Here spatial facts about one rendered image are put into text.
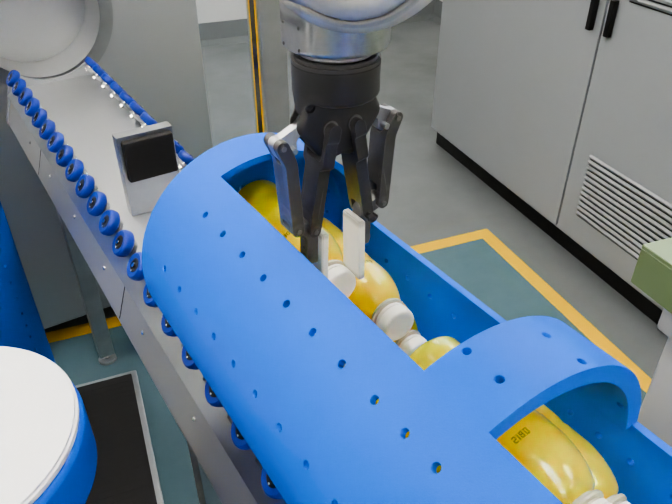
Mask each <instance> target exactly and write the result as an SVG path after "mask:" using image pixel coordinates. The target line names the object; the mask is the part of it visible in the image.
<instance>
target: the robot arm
mask: <svg viewBox="0 0 672 504"><path fill-rule="evenodd" d="M431 1H432V0H279V5H280V26H281V41H282V44H283V45H284V47H285V48H286V49H288V50H289V51H291V52H292V53H291V81H292V93H293V98H294V110H293V113H292V115H291V118H290V125H289V126H287V127H286V128H285V129H283V130H282V131H281V132H279V133H278V134H274V133H273V132H269V133H267V134H266V135H265V136H264V143H265V145H266V147H267V149H268V150H269V152H270V154H271V156H272V159H273V167H274V175H275V183H276V191H277V198H278V206H279V214H280V222H281V224H282V225H283V226H284V227H285V228H286V229H287V230H288V231H289V232H290V233H291V234H292V235H293V236H295V237H297V238H298V237H300V245H301V246H300V253H301V254H302V255H303V256H305V257H306V258H307V259H308V260H309V261H310V262H311V263H312V264H313V265H314V266H315V267H316V268H317V269H318V270H319V271H320V272H321V273H322V274H323V275H324V276H325V277H326V278H328V238H329V234H328V233H327V232H326V231H324V230H323V229H322V222H323V216H324V209H325V203H326V196H327V190H328V183H329V177H330V171H331V170H333V169H334V166H335V160H336V156H338V155H340V154H341V155H342V161H343V167H344V173H345V180H346V186H347V192H348V198H349V204H350V207H351V208H352V209H353V211H351V210H350V209H349V208H348V209H345V210H343V260H344V264H345V267H346V268H348V269H349V270H350V271H351V272H352V273H353V274H354V275H355V277H357V278H358V279H359V280H360V279H362V278H364V269H365V244H366V243H368V242H369V240H370V223H373V222H375V221H376V220H377V218H378V214H377V213H375V212H374V211H375V210H376V209H377V208H379V207H380V208H385V207H386V206H387V204H388V202H389V193H390V184H391V175H392V166H393V157H394V148H395V139H396V135H397V132H398V129H399V127H400V124H401V122H402V119H403V114H402V112H400V111H398V110H396V109H394V108H393V107H391V106H389V105H387V104H385V103H382V104H379V102H378V100H377V97H376V96H377V95H378V94H379V91H380V76H381V54H380V52H381V51H382V50H384V49H385V48H386V47H387V46H388V45H389V43H390V40H391V27H392V26H395V25H397V24H399V23H401V22H403V21H405V20H407V19H408V18H410V17H411V16H413V15H415V14H416V13H418V12H419V11H420V10H422V9H423V8H424V7H425V6H427V5H428V4H429V3H430V2H431ZM370 128H371V130H370ZM369 130H370V139H369V150H368V145H367V138H366V135H367V133H368V131H369ZM298 138H300V139H301V140H302V141H303V142H304V143H305V144H304V151H303V157H304V160H305V167H304V175H303V182H302V190H301V189H300V179H299V170H298V163H297V160H296V158H295V155H297V154H298V149H297V140H298ZM367 157H368V161H367V159H366V158H367Z"/></svg>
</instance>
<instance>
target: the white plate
mask: <svg viewBox="0 0 672 504"><path fill-rule="evenodd" d="M78 424H79V404H78V399H77V395H76V392H75V389H74V387H73V385H72V382H71V380H70V379H69V377H68V376H67V375H66V373H65V372H64V371H63V370H62V369H61V368H60V367H59V366H58V365H56V364H55V363H54V362H52V361H51V360H49V359H47V358H46V357H44V356H41V355H39V354H37V353H34V352H31V351H28V350H24V349H19V348H13V347H5V346H0V504H33V503H34V502H35V501H36V500H37V499H38V498H39V497H40V495H41V494H42V493H43V492H44V491H45V490H46V489H47V487H48V486H49V485H50V484H51V482H52V481H53V480H54V478H55V477H56V476H57V474H58V473H59V471H60V469H61V468H62V466H63V465H64V463H65V461H66V459H67V457H68V455H69V453H70V451H71V449H72V446H73V444H74V441H75V438H76V434H77V430H78Z"/></svg>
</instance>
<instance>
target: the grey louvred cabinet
mask: <svg viewBox="0 0 672 504"><path fill-rule="evenodd" d="M431 127H432V128H434V130H435V131H437V139H436V143H437V144H438V145H439V146H440V147H442V148H443V149H444V150H445V151H447V152H448V153H449V154H450V155H451V156H453V157H454V158H455V159H456V160H457V161H459V162H460V163H461V164H462V165H464V166H465V167H466V168H467V169H468V170H470V171H471V172H472V173H473V174H475V175H476V176H477V177H478V178H479V179H481V180H482V181H483V182H484V183H485V184H487V185H488V186H489V187H490V188H492V189H493V190H494V191H495V192H496V193H498V194H499V195H500V196H501V197H503V198H504V199H505V200H506V201H507V202H509V203H510V204H511V205H512V206H514V207H515V208H516V209H517V210H518V211H520V212H521V213H522V214H523V215H524V216H526V217H527V218H528V219H529V220H531V221H532V222H533V223H534V224H535V225H537V226H538V227H539V228H540V229H542V230H543V231H544V232H545V233H546V234H548V235H549V236H550V237H551V238H552V239H554V240H555V241H556V242H557V243H559V244H560V245H561V246H562V247H563V248H565V249H566V250H567V251H568V252H570V253H571V254H572V255H573V256H574V257H576V258H577V259H578V260H579V261H580V262H582V263H583V264H584V265H585V266H587V267H588V268H589V269H590V270H591V271H593V272H594V273H595V274H596V275H598V276H599V277H600V278H601V279H602V280H604V281H605V282H606V283H607V284H609V285H610V286H611V287H612V288H613V289H615V290H616V291H617V292H618V293H619V294H621V295H622V296H623V297H624V298H626V299H627V300H628V301H629V302H630V303H632V304H633V305H634V306H635V307H637V308H638V309H639V310H640V311H641V312H643V313H644V314H645V315H646V316H647V317H649V318H650V319H651V320H652V321H654V322H655V323H656V324H658V322H659V319H660V316H661V314H662V311H663V307H662V306H661V305H660V304H658V303H657V302H656V301H654V300H653V299H652V298H651V297H649V296H648V295H647V294H646V293H644V292H643V291H642V290H641V289H639V288H638V287H637V286H635V285H634V284H633V283H632V282H631V278H632V275H633V272H634V269H635V266H636V263H637V260H638V257H639V254H640V251H641V248H642V245H643V244H647V243H651V242H655V241H659V240H663V239H667V238H671V237H672V0H443V3H442V14H441V25H440V36H439V47H438V58H437V69H436V80H435V92H434V103H433V114H432V125H431Z"/></svg>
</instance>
